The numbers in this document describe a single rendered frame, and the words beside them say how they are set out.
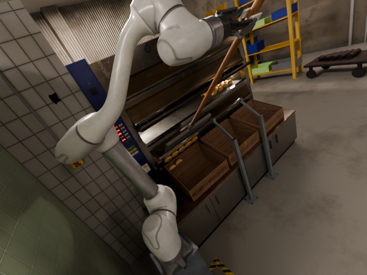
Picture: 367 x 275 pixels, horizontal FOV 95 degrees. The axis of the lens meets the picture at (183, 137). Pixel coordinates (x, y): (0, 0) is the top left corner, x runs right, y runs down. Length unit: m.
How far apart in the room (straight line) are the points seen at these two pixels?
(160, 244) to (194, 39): 0.86
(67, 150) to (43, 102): 1.02
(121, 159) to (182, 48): 0.60
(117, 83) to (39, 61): 1.17
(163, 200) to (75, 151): 0.55
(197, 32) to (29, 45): 1.41
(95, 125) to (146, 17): 0.38
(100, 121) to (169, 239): 0.64
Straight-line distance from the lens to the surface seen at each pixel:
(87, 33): 5.26
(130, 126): 1.80
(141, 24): 0.61
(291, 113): 2.86
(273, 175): 2.68
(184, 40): 0.51
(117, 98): 0.62
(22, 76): 1.74
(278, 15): 5.77
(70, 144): 0.72
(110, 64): 1.77
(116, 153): 0.89
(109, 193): 1.97
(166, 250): 0.99
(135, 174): 0.94
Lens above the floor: 1.93
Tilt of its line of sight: 26 degrees down
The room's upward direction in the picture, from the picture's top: 25 degrees counter-clockwise
